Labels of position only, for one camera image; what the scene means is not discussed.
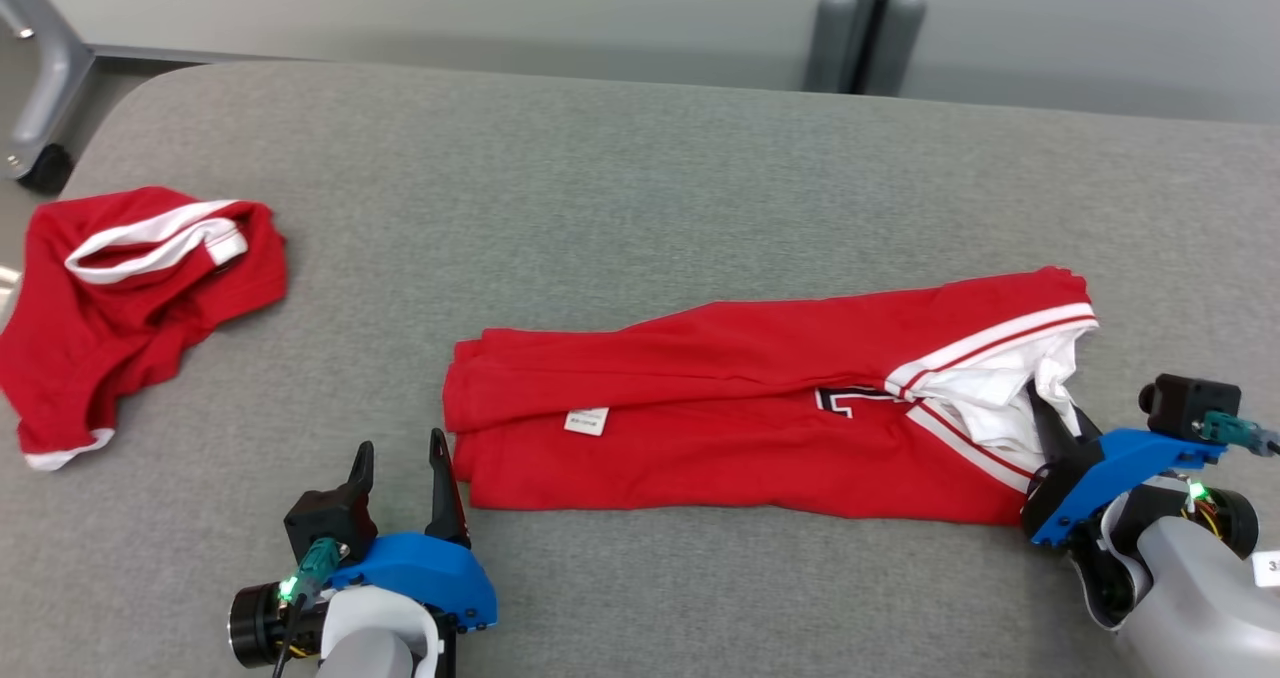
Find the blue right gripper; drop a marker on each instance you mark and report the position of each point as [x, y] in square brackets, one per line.
[1110, 468]

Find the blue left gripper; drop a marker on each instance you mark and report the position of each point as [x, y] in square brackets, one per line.
[430, 573]

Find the red jersey with white sleeves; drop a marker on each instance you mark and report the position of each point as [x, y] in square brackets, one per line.
[720, 428]

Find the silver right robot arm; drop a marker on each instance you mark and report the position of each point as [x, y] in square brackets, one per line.
[1190, 588]

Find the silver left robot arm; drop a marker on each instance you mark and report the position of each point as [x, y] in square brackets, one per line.
[370, 643]

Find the crumpled red garment white trim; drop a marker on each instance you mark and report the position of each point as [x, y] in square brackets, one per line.
[120, 318]

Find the grey pillar with black strip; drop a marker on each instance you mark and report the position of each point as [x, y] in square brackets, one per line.
[865, 28]

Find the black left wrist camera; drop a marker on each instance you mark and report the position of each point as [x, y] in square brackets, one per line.
[325, 523]

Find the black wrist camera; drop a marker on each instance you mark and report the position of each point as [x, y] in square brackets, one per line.
[1185, 403]
[325, 523]

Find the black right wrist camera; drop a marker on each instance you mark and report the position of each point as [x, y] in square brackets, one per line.
[1185, 403]

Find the grey metal frame leg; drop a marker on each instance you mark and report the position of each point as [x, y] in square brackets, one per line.
[45, 88]

